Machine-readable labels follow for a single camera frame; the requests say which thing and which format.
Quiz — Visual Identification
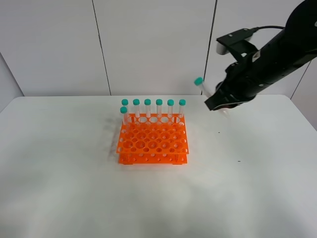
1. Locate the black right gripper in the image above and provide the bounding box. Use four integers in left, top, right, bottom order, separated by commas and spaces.
205, 59, 259, 111

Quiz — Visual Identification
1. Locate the green-capped test tube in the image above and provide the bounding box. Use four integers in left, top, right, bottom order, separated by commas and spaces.
194, 77, 230, 119

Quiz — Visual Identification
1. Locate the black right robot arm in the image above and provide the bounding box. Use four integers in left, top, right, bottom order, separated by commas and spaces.
205, 0, 317, 111

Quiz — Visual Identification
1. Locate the orange plastic test tube rack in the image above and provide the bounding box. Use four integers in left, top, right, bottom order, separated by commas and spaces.
116, 114, 189, 165

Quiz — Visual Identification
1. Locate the green-capped tube front left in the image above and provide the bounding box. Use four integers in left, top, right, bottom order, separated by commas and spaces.
120, 106, 129, 129

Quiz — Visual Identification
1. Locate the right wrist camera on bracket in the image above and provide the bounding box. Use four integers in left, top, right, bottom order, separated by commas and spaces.
216, 28, 258, 63

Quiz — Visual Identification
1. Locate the black right camera cable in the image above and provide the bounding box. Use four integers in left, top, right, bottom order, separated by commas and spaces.
251, 25, 285, 34

